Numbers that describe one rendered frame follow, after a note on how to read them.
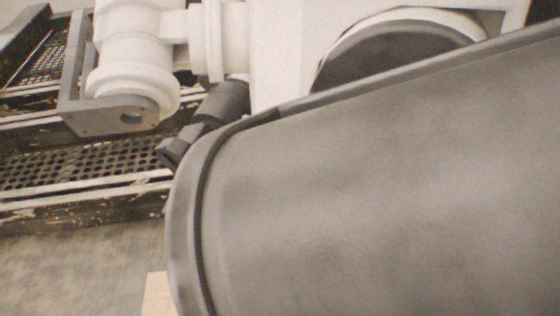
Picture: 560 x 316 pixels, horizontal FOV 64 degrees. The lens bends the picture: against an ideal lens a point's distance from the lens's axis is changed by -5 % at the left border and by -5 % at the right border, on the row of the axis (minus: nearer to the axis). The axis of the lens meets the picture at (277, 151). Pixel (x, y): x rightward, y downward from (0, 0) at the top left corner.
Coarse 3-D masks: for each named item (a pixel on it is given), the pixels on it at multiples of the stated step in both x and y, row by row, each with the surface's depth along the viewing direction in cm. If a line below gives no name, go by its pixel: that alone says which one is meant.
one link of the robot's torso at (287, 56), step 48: (288, 0) 20; (336, 0) 20; (384, 0) 20; (432, 0) 20; (480, 0) 19; (528, 0) 19; (240, 48) 32; (288, 48) 22; (336, 48) 20; (384, 48) 19; (432, 48) 19; (288, 96) 23
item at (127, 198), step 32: (0, 192) 89; (32, 192) 88; (64, 192) 88; (96, 192) 85; (128, 192) 84; (160, 192) 85; (0, 224) 86; (32, 224) 87; (64, 224) 87; (96, 224) 88
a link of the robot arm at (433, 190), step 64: (512, 64) 11; (256, 128) 16; (320, 128) 13; (384, 128) 12; (448, 128) 11; (512, 128) 10; (256, 192) 13; (320, 192) 12; (384, 192) 11; (448, 192) 10; (512, 192) 10; (256, 256) 12; (320, 256) 12; (384, 256) 11; (448, 256) 10; (512, 256) 10
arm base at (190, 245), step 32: (512, 32) 16; (544, 32) 15; (416, 64) 17; (448, 64) 17; (320, 96) 19; (352, 96) 19; (224, 128) 17; (192, 160) 15; (224, 160) 15; (192, 192) 14; (192, 224) 13; (192, 256) 13; (192, 288) 13; (224, 288) 13
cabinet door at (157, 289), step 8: (152, 272) 75; (160, 272) 75; (152, 280) 74; (160, 280) 74; (152, 288) 73; (160, 288) 73; (168, 288) 72; (144, 296) 72; (152, 296) 71; (160, 296) 71; (168, 296) 71; (144, 304) 70; (152, 304) 70; (160, 304) 70; (168, 304) 70; (144, 312) 69; (152, 312) 69; (160, 312) 69; (168, 312) 69; (176, 312) 69
